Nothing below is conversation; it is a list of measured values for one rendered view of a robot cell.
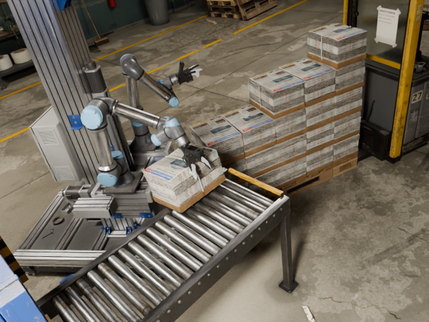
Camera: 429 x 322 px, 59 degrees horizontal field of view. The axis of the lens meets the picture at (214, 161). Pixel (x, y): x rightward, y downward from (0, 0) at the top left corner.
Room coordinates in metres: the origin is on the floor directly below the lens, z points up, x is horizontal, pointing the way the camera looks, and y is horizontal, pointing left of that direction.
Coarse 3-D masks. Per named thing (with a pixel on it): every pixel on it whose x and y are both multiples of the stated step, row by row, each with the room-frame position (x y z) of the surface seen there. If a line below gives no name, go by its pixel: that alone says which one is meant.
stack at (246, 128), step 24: (216, 120) 2.70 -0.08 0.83; (240, 120) 2.64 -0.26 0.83; (264, 120) 2.57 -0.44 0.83; (288, 120) 2.59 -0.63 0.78; (312, 120) 2.66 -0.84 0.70; (216, 144) 2.36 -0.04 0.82; (240, 144) 2.43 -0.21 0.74; (264, 144) 2.51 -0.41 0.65; (288, 144) 2.57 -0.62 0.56; (312, 144) 2.66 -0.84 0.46; (240, 168) 2.42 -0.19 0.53; (264, 168) 2.50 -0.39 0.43; (288, 168) 2.58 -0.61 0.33; (312, 168) 2.67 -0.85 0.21
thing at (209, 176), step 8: (192, 144) 2.08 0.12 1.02; (176, 152) 2.04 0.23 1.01; (208, 152) 1.91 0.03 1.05; (216, 152) 1.92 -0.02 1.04; (208, 160) 1.87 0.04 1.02; (216, 160) 1.90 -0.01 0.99; (200, 168) 1.82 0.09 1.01; (208, 168) 1.85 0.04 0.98; (216, 168) 1.89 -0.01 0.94; (208, 176) 1.84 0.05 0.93; (216, 176) 1.87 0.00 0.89; (208, 184) 1.82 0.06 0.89
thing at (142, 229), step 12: (156, 216) 1.71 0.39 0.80; (144, 228) 1.63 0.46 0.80; (108, 252) 1.49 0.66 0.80; (132, 252) 1.54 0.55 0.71; (96, 264) 1.42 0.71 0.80; (108, 264) 1.45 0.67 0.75; (72, 276) 1.37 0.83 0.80; (84, 276) 1.36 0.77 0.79; (60, 288) 1.30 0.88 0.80; (48, 300) 1.24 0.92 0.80; (48, 312) 1.22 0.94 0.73
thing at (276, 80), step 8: (272, 72) 2.90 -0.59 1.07; (280, 72) 2.87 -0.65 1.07; (256, 80) 2.79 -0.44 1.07; (264, 80) 2.77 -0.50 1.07; (272, 80) 2.74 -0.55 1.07; (280, 80) 2.72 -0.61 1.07; (288, 80) 2.69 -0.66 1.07; (296, 80) 2.66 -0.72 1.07; (272, 88) 2.60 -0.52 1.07; (280, 88) 2.58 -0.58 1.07; (288, 88) 2.57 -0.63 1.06
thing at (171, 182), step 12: (156, 168) 1.88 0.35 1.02; (168, 168) 1.84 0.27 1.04; (180, 168) 1.80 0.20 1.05; (156, 180) 1.79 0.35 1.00; (168, 180) 1.70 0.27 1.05; (180, 180) 1.73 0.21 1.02; (192, 180) 1.77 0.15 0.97; (156, 192) 1.84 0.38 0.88; (168, 192) 1.73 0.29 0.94; (180, 192) 1.70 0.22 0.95; (192, 192) 1.75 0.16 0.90; (180, 204) 1.68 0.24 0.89
